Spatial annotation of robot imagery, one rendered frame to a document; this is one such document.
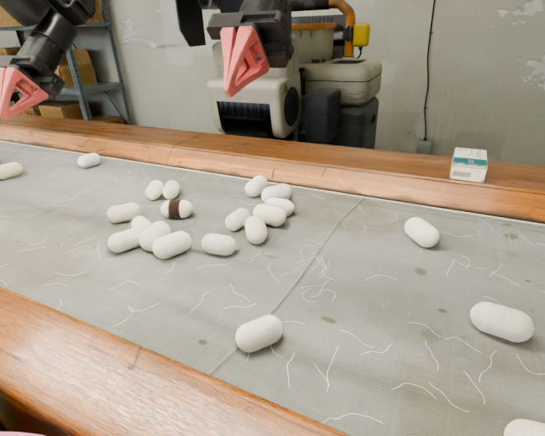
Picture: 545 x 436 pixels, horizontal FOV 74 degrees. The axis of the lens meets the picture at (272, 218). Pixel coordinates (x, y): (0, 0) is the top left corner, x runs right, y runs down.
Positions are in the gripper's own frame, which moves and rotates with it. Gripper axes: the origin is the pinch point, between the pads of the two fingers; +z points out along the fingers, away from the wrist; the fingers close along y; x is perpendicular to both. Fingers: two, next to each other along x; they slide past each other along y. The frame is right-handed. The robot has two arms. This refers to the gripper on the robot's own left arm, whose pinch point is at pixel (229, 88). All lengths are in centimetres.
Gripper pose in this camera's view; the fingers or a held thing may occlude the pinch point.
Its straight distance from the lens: 48.4
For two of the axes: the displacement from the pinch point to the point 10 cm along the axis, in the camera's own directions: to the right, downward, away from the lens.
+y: 9.0, 1.8, -4.0
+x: 3.0, 3.9, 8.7
